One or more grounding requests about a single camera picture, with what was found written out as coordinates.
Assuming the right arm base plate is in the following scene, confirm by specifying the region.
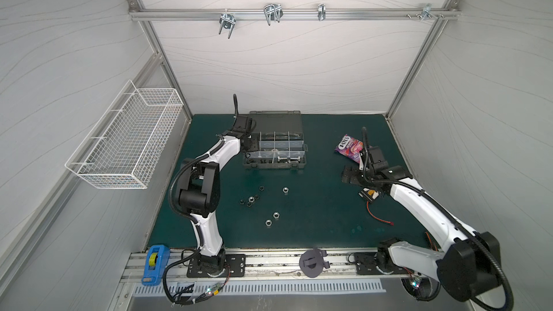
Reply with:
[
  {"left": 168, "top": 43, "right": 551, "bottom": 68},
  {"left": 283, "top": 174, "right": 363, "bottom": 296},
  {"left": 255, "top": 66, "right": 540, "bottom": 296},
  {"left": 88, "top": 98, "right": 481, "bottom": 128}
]
[{"left": 346, "top": 252, "right": 408, "bottom": 276}]

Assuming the red black wire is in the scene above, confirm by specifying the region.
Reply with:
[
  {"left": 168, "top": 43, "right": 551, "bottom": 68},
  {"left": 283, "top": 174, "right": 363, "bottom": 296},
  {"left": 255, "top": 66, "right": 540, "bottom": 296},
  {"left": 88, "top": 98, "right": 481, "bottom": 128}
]
[{"left": 366, "top": 200, "right": 395, "bottom": 227}]

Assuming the aluminium crossbar rail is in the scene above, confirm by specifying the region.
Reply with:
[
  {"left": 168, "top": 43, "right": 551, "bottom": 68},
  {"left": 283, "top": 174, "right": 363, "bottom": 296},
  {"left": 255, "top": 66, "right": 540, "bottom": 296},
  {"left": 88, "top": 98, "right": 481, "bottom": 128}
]
[{"left": 129, "top": 7, "right": 462, "bottom": 22}]

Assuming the white wire basket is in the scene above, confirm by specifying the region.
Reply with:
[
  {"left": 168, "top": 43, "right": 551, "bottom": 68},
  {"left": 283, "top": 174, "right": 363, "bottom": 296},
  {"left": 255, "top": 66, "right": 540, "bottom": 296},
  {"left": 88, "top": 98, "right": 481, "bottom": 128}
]
[{"left": 65, "top": 80, "right": 183, "bottom": 189}]

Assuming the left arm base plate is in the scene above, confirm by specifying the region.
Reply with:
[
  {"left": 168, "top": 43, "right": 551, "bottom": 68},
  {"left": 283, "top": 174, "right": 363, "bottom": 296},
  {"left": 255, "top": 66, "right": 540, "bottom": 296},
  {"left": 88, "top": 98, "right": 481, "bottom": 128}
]
[{"left": 187, "top": 254, "right": 246, "bottom": 278}]

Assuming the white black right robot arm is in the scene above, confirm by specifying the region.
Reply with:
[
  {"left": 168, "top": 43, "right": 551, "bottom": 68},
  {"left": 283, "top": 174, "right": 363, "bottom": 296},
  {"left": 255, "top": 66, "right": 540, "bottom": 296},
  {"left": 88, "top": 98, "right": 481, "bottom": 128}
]
[{"left": 342, "top": 143, "right": 514, "bottom": 310}]

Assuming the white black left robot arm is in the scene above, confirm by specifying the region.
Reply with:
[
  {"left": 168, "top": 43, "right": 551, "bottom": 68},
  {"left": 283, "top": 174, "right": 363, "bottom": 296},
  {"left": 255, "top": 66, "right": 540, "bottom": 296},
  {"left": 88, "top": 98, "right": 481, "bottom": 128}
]
[{"left": 168, "top": 115, "right": 255, "bottom": 273}]

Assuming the metal u-bolt clamp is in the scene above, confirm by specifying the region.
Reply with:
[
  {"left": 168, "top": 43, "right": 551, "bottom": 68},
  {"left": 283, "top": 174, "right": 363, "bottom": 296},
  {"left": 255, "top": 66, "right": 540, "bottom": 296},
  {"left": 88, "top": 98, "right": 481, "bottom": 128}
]
[
  {"left": 263, "top": 3, "right": 283, "bottom": 26},
  {"left": 218, "top": 12, "right": 236, "bottom": 39}
]

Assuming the metal bracket with screws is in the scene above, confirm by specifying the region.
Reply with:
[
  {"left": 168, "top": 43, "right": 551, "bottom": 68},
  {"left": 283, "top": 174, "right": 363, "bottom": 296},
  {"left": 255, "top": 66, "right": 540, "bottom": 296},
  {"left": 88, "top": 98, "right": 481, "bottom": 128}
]
[{"left": 406, "top": 4, "right": 445, "bottom": 22}]

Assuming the purple Fox's candy bag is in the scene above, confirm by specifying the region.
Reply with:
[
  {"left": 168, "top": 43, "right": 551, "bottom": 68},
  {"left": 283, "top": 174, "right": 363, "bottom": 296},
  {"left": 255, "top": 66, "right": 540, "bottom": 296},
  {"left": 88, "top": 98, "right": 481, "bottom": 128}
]
[{"left": 335, "top": 135, "right": 364, "bottom": 164}]

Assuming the metal bracket clip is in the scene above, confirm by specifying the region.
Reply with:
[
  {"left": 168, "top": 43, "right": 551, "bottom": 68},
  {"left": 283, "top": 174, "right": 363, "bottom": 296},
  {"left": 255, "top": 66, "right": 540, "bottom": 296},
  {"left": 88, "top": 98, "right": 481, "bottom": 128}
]
[{"left": 318, "top": 4, "right": 326, "bottom": 22}]

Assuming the blue tape dispenser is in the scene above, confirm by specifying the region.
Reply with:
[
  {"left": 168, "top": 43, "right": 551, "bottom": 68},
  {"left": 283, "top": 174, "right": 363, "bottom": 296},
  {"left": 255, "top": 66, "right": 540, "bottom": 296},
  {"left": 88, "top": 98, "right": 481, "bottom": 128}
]
[{"left": 141, "top": 245, "right": 170, "bottom": 287}]

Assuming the white slotted cable duct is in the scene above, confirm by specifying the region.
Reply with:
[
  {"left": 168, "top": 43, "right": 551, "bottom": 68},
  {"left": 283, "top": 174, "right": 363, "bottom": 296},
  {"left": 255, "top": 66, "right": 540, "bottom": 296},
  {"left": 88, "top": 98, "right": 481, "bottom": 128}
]
[{"left": 132, "top": 278, "right": 387, "bottom": 297}]

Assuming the grey plastic organizer box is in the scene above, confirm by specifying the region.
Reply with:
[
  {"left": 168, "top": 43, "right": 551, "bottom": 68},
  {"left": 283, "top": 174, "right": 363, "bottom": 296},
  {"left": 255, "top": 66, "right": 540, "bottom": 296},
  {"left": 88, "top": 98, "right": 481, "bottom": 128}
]
[{"left": 243, "top": 111, "right": 308, "bottom": 169}]

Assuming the black round cap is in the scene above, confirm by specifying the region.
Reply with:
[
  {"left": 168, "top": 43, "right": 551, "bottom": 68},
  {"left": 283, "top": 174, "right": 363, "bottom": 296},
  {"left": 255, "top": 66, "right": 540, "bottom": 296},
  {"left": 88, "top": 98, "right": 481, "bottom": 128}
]
[{"left": 299, "top": 248, "right": 330, "bottom": 279}]

